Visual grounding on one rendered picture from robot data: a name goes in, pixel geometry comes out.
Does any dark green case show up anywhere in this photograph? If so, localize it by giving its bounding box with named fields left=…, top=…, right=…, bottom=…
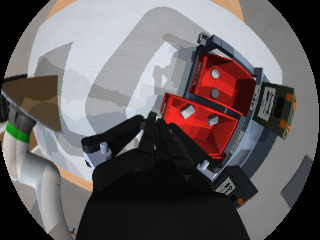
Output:
left=252, top=82, right=296, bottom=140

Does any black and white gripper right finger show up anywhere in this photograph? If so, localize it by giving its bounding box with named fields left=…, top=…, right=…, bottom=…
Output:
left=154, top=107, right=222, bottom=182

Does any black case with orange latches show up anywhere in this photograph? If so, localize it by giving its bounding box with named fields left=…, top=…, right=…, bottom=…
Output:
left=213, top=165, right=259, bottom=210

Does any grey steel disc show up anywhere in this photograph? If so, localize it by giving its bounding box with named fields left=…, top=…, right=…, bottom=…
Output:
left=210, top=69, right=219, bottom=78

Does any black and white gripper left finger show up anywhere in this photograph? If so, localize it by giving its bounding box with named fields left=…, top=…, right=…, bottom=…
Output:
left=81, top=106, right=157, bottom=179

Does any dark grey metal shelf rack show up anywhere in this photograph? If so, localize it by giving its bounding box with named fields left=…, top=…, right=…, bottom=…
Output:
left=183, top=31, right=278, bottom=182

